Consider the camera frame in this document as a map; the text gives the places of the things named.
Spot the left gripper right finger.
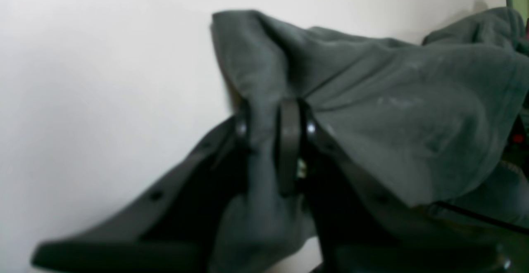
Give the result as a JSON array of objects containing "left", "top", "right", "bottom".
[{"left": 276, "top": 99, "right": 511, "bottom": 273}]

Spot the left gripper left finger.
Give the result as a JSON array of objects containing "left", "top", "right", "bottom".
[{"left": 31, "top": 104, "right": 250, "bottom": 273}]

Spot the dark grey t-shirt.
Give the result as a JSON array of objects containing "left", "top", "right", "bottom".
[{"left": 208, "top": 7, "right": 528, "bottom": 273}]

